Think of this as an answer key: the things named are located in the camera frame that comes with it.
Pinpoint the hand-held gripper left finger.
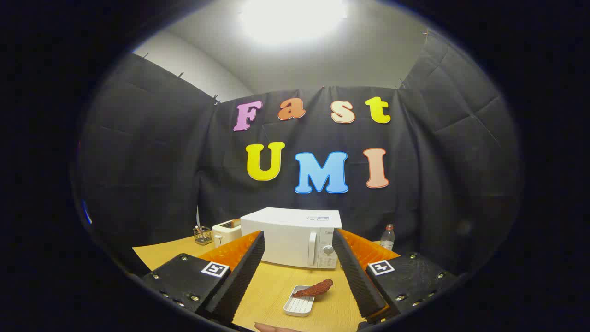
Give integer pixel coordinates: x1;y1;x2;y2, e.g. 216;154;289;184
141;231;266;326

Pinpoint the clear plastic water bottle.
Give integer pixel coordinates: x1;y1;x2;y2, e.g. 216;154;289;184
380;224;395;252

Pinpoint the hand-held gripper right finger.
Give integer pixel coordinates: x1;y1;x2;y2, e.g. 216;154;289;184
332;228;461;323

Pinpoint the reddish brown meat piece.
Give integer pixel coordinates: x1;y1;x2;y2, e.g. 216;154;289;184
293;279;334;298

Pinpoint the small white ribbed tray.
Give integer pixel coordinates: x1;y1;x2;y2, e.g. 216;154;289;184
283;285;316;317

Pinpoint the white toaster oven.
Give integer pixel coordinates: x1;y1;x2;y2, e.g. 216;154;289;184
240;207;342;269

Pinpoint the white bread toaster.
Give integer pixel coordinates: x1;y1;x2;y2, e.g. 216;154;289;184
212;219;242;248

